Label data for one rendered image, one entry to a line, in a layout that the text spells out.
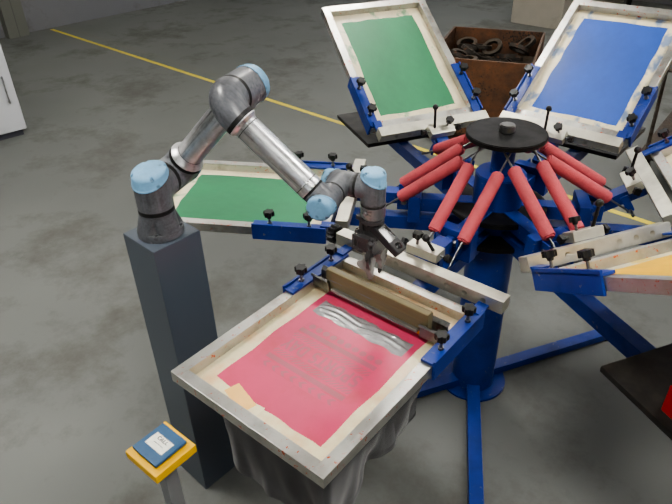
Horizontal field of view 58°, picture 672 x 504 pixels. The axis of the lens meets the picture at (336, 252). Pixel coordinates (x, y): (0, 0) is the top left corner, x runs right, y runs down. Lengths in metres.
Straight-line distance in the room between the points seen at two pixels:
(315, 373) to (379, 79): 1.77
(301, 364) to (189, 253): 0.54
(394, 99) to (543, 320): 1.50
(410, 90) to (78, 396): 2.25
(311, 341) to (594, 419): 1.66
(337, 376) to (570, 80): 2.06
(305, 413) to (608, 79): 2.26
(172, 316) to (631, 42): 2.52
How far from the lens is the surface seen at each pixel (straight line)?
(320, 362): 1.87
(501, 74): 5.36
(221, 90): 1.73
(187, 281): 2.13
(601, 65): 3.38
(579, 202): 2.62
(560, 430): 3.09
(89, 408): 3.29
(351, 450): 1.61
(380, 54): 3.30
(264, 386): 1.82
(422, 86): 3.23
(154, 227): 2.03
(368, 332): 1.96
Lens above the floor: 2.25
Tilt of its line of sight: 34 degrees down
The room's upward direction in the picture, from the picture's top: 1 degrees counter-clockwise
